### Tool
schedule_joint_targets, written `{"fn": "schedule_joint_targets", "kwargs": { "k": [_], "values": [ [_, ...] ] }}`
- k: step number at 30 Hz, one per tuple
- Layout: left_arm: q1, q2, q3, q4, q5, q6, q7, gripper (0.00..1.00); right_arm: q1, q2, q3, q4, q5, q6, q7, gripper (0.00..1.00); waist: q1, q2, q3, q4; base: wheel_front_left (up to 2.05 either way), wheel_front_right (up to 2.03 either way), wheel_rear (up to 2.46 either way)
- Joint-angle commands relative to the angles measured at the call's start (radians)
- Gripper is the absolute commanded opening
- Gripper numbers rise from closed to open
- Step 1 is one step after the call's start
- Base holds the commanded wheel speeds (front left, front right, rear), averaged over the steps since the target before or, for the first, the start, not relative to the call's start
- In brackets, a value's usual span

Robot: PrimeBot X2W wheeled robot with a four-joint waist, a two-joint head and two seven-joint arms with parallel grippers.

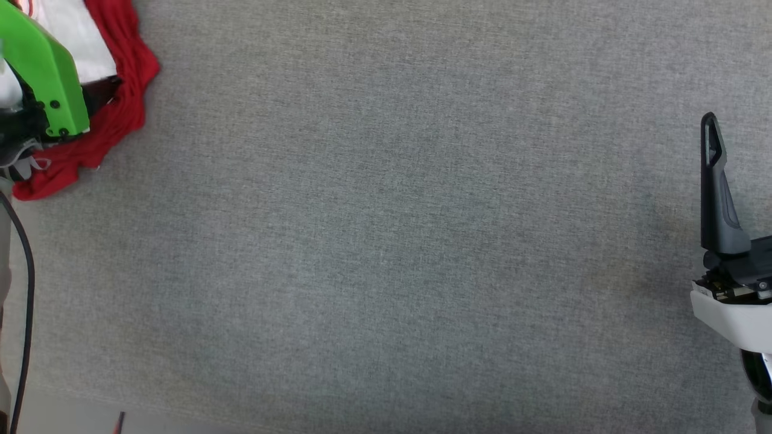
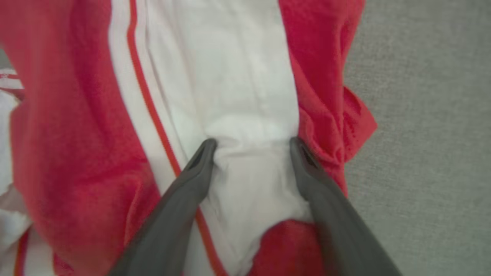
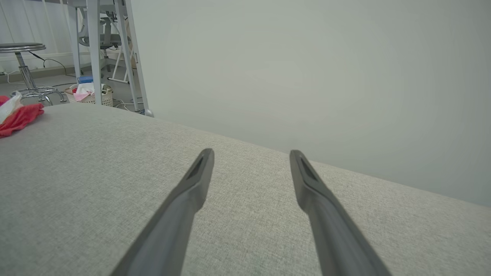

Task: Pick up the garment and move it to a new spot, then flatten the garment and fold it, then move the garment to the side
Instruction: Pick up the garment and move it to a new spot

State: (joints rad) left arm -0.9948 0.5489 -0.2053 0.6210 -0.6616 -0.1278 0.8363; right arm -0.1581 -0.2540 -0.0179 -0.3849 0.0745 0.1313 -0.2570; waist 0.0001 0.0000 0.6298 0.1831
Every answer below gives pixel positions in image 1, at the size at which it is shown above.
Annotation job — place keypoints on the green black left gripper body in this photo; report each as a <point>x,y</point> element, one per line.
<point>48,78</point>

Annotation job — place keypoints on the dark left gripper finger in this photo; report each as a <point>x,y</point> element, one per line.
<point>99,95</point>

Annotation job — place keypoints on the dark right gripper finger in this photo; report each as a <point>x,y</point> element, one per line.
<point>715,205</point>

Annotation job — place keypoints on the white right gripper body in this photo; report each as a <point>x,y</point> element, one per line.
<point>736,319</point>

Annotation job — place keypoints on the red and white shirt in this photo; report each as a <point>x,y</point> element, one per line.
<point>129,72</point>

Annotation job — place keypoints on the thin red black rod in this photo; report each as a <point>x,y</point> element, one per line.
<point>120,423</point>

